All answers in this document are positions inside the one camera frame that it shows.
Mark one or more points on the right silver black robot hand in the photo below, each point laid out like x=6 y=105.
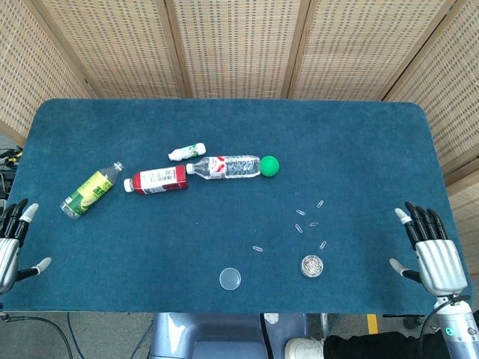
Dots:
x=439 y=261

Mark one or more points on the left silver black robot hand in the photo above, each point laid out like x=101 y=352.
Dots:
x=9 y=258

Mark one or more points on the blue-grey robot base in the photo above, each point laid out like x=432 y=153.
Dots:
x=179 y=336

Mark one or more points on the container of paper clips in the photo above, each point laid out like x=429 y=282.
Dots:
x=312 y=266

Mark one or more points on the woven folding screen panel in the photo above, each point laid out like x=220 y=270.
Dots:
x=467 y=217
x=239 y=45
x=456 y=112
x=22 y=75
x=112 y=45
x=366 y=45

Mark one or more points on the green label plastic bottle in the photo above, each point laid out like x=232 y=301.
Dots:
x=90 y=190

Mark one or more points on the black trousers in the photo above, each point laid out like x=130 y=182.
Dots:
x=374 y=348

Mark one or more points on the white shoe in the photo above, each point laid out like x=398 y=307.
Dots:
x=303 y=348

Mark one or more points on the red juice bottle white cap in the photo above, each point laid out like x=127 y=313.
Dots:
x=157 y=180

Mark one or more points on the green ball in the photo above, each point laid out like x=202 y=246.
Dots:
x=269 y=165

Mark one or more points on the small white yogurt bottle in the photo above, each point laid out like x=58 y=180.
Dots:
x=187 y=151

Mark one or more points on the clear round plastic lid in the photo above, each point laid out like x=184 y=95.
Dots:
x=230 y=278

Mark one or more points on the clear water bottle red label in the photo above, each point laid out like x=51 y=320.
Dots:
x=232 y=167

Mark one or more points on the blue table cloth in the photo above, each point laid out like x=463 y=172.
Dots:
x=239 y=127

